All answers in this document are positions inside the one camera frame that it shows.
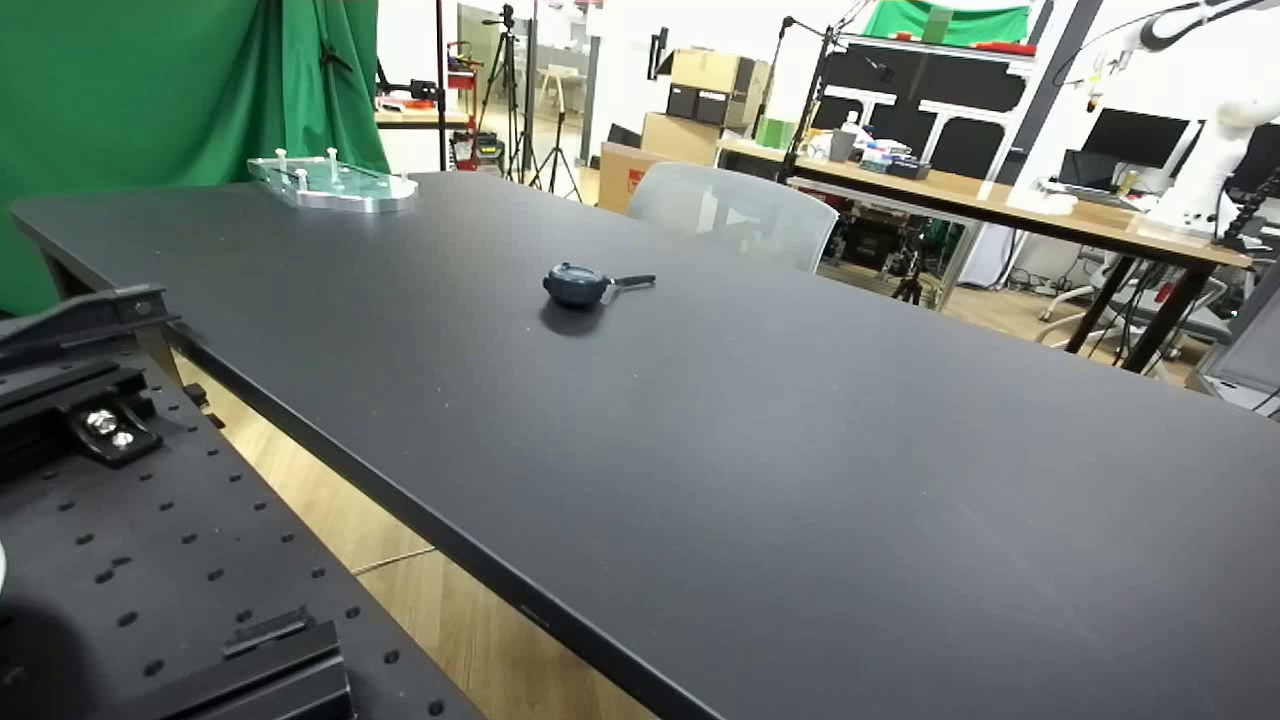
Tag cardboard box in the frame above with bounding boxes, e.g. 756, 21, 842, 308
601, 144, 655, 210

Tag black toy pan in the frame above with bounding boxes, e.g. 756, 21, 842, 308
544, 260, 655, 310

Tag black camera tripod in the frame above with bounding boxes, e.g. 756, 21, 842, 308
530, 74, 580, 200

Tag green backdrop curtain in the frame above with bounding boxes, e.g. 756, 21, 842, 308
0, 0, 390, 317

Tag wooden desk with black legs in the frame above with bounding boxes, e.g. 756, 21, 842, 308
721, 135, 1250, 371

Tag black perforated breadboard platform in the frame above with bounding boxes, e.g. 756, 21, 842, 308
0, 284, 476, 720

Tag black computer monitor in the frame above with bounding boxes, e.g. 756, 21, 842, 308
1060, 106, 1188, 189

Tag black mounting bracket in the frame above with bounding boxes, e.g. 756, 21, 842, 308
67, 396, 161, 469

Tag clear acrylic plate with bolts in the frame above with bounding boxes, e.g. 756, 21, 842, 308
250, 147, 415, 216

